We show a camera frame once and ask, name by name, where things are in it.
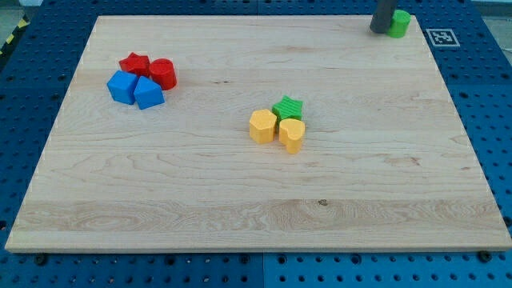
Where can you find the blue pentagon block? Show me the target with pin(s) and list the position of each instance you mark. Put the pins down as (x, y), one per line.
(148, 93)

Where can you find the red star block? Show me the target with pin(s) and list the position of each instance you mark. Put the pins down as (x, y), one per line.
(136, 64)

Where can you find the red cylinder block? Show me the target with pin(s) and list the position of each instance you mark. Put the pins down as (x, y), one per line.
(163, 73)

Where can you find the yellow black hazard tape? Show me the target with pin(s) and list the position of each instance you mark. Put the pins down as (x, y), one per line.
(13, 39)

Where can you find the green cylinder block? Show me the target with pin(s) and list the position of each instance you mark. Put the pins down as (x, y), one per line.
(399, 24)

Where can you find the white fiducial marker tag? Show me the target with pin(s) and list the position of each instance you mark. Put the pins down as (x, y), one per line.
(442, 37)

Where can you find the blue cube block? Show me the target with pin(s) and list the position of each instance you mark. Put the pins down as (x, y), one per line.
(121, 87)

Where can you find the yellow heart block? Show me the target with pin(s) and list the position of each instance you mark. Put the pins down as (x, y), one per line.
(291, 133)

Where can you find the wooden board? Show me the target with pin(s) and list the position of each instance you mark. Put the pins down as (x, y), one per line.
(385, 163)

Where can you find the green star block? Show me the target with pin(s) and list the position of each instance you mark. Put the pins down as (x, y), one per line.
(288, 108)

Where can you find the yellow hexagon block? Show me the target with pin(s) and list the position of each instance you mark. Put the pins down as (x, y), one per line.
(262, 126)

